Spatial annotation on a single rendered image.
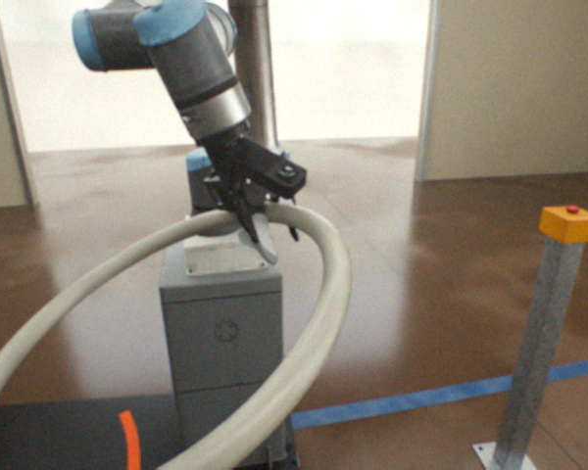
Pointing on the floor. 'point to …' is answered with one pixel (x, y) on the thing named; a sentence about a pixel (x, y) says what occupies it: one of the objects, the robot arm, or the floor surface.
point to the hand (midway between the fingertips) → (286, 246)
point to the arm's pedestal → (221, 346)
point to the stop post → (540, 335)
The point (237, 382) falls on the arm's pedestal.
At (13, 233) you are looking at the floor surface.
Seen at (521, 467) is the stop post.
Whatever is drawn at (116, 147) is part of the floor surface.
